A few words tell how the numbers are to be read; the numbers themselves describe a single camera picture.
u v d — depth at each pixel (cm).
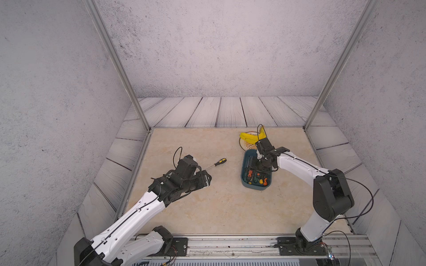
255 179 92
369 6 70
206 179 67
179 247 73
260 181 90
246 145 111
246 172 93
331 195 46
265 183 91
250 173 91
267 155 67
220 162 101
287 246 73
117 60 87
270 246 74
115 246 39
